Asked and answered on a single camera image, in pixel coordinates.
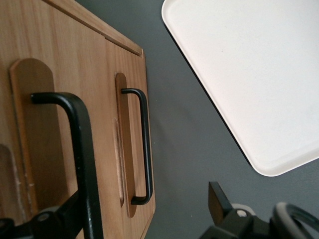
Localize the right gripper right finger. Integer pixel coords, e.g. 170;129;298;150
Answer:
199;181;274;239

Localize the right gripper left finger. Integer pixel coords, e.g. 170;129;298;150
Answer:
0;191;85;239

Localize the black metal drawer handle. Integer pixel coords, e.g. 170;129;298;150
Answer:
31;92;104;239
121;88;153;206

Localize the oak wooden drawer cabinet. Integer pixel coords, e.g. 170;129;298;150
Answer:
41;0;147;59

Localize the cream plastic tray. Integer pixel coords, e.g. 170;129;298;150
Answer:
161;0;319;177

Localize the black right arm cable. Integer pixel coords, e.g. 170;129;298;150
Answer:
271;201;319;239

